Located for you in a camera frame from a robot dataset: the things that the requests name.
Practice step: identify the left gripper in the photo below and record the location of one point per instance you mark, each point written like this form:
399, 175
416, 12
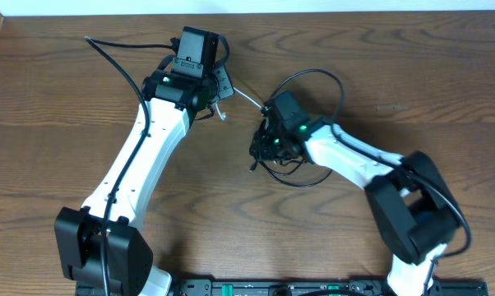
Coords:
221, 86

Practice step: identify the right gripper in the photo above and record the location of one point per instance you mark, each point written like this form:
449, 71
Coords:
261, 151

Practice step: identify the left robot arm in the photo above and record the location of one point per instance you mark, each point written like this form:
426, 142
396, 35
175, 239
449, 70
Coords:
100, 245

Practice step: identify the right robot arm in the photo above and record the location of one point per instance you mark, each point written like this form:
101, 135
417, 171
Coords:
414, 210

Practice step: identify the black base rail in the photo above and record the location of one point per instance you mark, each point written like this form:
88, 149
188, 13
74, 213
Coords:
202, 287

